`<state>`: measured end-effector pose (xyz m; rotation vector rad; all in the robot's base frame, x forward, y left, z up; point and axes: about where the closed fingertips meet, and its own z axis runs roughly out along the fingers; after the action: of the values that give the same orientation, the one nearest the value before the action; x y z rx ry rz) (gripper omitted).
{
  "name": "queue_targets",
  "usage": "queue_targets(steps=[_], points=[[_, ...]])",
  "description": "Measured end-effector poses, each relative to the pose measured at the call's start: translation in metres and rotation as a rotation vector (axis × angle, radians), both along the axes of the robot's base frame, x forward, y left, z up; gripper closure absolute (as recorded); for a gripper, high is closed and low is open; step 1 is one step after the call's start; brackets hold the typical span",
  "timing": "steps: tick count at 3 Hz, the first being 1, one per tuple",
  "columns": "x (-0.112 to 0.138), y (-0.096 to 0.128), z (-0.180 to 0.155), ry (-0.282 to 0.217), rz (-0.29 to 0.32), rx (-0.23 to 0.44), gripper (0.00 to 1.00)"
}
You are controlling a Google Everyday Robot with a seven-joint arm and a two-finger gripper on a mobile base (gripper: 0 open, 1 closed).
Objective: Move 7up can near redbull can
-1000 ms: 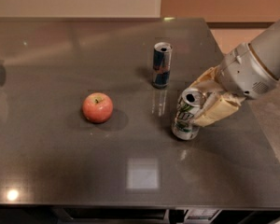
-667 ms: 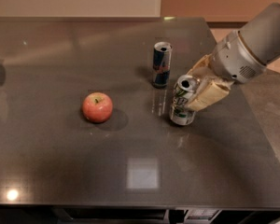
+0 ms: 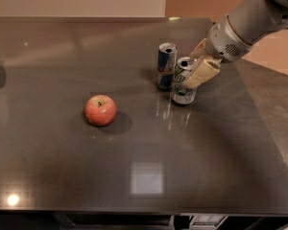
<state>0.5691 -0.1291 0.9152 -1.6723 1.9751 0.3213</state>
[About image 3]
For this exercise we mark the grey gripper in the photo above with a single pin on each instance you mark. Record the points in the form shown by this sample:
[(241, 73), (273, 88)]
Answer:
[(223, 42)]

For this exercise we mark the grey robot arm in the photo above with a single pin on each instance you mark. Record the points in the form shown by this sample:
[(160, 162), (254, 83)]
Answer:
[(254, 19)]

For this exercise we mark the blue silver redbull can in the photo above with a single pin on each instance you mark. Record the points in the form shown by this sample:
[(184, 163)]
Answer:
[(166, 62)]

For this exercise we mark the red apple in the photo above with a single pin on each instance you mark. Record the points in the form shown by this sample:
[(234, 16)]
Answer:
[(100, 110)]

